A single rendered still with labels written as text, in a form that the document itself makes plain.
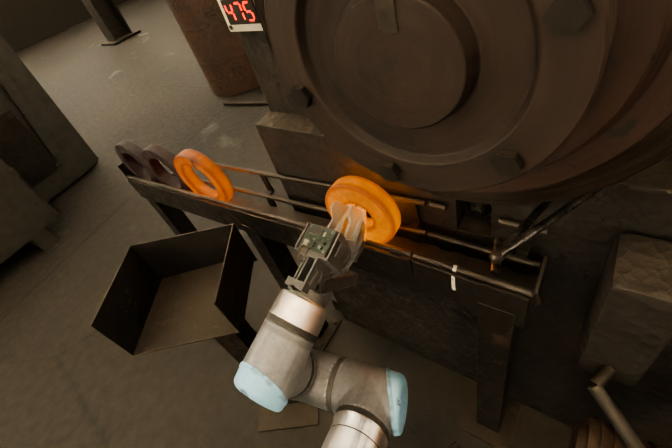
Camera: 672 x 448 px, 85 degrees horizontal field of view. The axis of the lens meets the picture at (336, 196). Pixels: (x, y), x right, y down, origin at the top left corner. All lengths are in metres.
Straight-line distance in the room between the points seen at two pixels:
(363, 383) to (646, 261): 0.43
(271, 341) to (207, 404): 0.95
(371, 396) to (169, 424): 1.05
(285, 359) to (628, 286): 0.46
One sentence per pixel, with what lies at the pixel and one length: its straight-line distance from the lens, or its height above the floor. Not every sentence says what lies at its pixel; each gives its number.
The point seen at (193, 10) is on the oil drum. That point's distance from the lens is 3.21.
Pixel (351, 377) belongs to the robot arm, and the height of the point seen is 0.63.
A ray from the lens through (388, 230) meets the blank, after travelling 0.70.
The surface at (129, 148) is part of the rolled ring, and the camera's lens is 1.34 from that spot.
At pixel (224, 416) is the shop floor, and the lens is 1.49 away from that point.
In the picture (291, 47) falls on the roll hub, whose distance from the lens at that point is 0.38.
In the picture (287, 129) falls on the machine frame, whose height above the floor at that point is 0.87.
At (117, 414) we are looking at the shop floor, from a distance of 1.75.
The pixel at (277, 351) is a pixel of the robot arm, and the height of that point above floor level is 0.74.
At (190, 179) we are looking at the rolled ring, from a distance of 1.14.
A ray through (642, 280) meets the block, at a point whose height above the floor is 0.80.
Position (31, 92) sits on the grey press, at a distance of 3.19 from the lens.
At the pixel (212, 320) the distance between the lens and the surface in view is 0.88.
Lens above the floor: 1.25
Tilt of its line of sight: 41 degrees down
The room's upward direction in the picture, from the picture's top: 19 degrees counter-clockwise
